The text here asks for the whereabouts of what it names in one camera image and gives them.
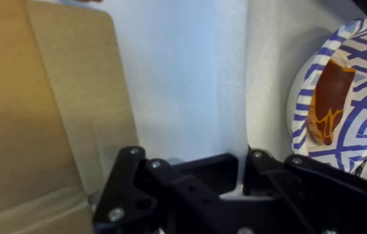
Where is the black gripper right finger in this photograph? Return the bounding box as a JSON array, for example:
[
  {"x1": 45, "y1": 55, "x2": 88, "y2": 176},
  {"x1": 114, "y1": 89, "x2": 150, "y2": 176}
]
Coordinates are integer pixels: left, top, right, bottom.
[{"x1": 241, "y1": 147, "x2": 367, "y2": 234}]

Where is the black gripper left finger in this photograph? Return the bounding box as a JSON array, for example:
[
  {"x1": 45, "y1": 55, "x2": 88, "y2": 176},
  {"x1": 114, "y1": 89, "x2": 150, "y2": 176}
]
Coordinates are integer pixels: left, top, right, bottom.
[{"x1": 91, "y1": 146, "x2": 241, "y2": 234}]

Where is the brown cardboard box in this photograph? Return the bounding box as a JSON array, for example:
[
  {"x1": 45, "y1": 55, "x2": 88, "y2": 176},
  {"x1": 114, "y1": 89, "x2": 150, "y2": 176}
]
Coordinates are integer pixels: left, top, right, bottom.
[{"x1": 0, "y1": 0, "x2": 141, "y2": 234}]

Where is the brown hot dog food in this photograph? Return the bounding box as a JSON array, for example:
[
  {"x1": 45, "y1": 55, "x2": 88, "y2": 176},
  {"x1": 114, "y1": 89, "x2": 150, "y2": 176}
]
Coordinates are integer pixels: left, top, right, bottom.
[{"x1": 306, "y1": 57, "x2": 357, "y2": 147}]

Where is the blue patterned paper plate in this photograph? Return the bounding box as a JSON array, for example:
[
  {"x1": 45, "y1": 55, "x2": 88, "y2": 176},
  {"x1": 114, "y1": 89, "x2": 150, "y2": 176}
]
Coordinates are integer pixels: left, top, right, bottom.
[{"x1": 287, "y1": 17, "x2": 367, "y2": 174}]

